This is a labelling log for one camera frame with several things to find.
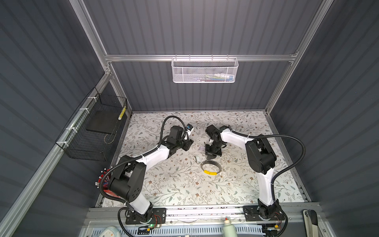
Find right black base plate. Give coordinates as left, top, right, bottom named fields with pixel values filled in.
left=242, top=204, right=285, bottom=222

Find white slotted cable duct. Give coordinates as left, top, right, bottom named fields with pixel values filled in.
left=90, top=224, right=264, bottom=237

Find yellow green marker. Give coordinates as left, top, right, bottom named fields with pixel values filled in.
left=118, top=106, right=126, bottom=120

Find white wire basket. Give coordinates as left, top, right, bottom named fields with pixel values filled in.
left=171, top=56, right=239, bottom=84

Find white bottle with red cap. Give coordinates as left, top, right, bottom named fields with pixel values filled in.
left=222, top=217, right=237, bottom=237

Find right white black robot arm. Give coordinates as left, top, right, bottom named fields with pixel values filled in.
left=205, top=125, right=279, bottom=220

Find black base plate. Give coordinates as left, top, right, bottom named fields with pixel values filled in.
left=242, top=204, right=285, bottom=222
left=125, top=207, right=167, bottom=225

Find red cup with pens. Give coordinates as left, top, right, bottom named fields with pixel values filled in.
left=95, top=168, right=119, bottom=198

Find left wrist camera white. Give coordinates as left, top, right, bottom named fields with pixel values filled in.
left=186, top=124, right=194, bottom=133

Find black wire basket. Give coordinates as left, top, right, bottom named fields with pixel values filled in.
left=56, top=89, right=128, bottom=162

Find white black handheld tool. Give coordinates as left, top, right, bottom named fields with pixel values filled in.
left=303, top=209, right=319, bottom=237

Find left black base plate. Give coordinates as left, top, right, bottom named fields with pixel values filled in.
left=125, top=207, right=167, bottom=225

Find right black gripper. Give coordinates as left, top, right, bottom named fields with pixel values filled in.
left=205, top=141, right=223, bottom=160

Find white rounded device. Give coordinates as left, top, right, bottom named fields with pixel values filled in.
left=98, top=226, right=121, bottom=237

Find large keyring with yellow grip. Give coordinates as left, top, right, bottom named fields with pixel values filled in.
left=200, top=161, right=223, bottom=176

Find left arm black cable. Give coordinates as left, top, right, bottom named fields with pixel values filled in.
left=99, top=115, right=188, bottom=237

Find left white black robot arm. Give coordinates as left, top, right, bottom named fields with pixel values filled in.
left=102, top=124, right=194, bottom=223

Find aluminium rail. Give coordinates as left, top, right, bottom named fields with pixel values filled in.
left=88, top=204, right=306, bottom=226

